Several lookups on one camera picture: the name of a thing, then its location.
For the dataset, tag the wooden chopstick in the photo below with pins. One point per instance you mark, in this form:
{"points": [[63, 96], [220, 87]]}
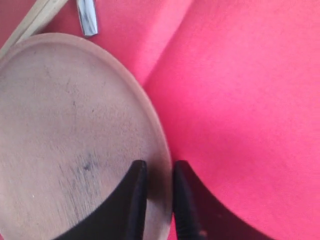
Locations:
{"points": [[23, 25], [50, 10]]}

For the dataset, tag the brown wooden plate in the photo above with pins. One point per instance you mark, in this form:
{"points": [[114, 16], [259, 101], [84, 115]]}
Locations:
{"points": [[72, 121]]}

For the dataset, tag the wooden chopstick upper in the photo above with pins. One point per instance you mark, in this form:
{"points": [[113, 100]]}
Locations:
{"points": [[23, 25]]}

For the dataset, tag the wooden chopstick lower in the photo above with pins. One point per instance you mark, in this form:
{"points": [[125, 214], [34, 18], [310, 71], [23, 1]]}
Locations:
{"points": [[50, 10]]}

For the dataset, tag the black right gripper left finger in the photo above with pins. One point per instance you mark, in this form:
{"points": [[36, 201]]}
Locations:
{"points": [[122, 215]]}

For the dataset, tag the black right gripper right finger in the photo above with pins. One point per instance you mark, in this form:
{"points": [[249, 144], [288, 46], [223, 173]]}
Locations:
{"points": [[199, 215]]}

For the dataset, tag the metal table knife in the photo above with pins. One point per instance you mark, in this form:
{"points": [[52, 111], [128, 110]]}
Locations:
{"points": [[87, 17]]}

